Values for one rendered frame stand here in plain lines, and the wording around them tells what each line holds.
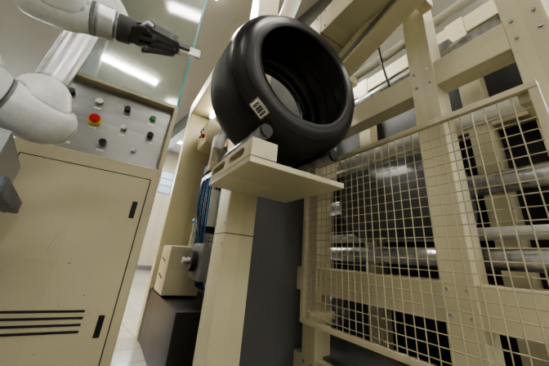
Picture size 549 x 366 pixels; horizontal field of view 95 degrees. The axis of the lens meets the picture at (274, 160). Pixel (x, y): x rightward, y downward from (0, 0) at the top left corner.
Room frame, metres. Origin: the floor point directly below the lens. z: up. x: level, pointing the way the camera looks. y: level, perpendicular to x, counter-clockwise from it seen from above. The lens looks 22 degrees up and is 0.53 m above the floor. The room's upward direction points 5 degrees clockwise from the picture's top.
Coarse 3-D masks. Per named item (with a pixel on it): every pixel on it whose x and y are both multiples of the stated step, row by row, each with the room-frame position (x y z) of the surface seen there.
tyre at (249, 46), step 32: (256, 32) 0.63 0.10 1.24; (288, 32) 0.80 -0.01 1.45; (224, 64) 0.68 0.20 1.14; (256, 64) 0.63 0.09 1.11; (288, 64) 0.98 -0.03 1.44; (320, 64) 0.91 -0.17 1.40; (224, 96) 0.73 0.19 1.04; (256, 96) 0.66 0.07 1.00; (320, 96) 1.03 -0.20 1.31; (352, 96) 0.86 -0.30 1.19; (224, 128) 0.83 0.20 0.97; (256, 128) 0.73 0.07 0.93; (288, 128) 0.72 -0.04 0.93; (320, 128) 0.77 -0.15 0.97; (288, 160) 0.89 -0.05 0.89
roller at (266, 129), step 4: (264, 124) 0.67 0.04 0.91; (268, 124) 0.68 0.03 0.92; (260, 128) 0.67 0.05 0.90; (264, 128) 0.67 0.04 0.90; (268, 128) 0.68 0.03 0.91; (252, 132) 0.71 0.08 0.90; (256, 132) 0.69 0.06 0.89; (260, 132) 0.68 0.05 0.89; (264, 132) 0.67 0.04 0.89; (268, 132) 0.68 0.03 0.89; (272, 132) 0.69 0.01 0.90; (248, 136) 0.74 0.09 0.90; (256, 136) 0.70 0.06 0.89; (260, 136) 0.69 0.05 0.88; (264, 136) 0.68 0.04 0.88; (268, 136) 0.68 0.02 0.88; (244, 140) 0.76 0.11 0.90; (264, 140) 0.71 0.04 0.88; (240, 144) 0.79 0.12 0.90; (232, 148) 0.86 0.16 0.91; (236, 148) 0.82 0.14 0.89; (228, 152) 0.89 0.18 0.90; (224, 156) 0.92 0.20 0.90
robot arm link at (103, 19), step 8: (96, 8) 0.48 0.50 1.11; (104, 8) 0.49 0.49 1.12; (112, 8) 0.50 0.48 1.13; (96, 16) 0.49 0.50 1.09; (104, 16) 0.49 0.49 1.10; (112, 16) 0.50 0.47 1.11; (96, 24) 0.50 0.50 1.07; (104, 24) 0.51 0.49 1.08; (112, 24) 0.51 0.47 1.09; (96, 32) 0.52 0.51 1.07; (104, 32) 0.52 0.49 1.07; (112, 32) 0.53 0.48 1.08; (112, 40) 0.55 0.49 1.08
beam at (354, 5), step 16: (336, 0) 0.85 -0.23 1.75; (352, 0) 0.77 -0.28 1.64; (368, 0) 0.76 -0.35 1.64; (384, 0) 0.75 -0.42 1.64; (320, 16) 0.95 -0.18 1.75; (336, 16) 0.85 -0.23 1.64; (352, 16) 0.84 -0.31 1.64; (368, 16) 0.83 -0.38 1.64; (320, 32) 0.95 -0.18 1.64; (336, 32) 0.94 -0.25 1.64; (352, 32) 0.93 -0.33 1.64; (336, 48) 1.04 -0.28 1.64
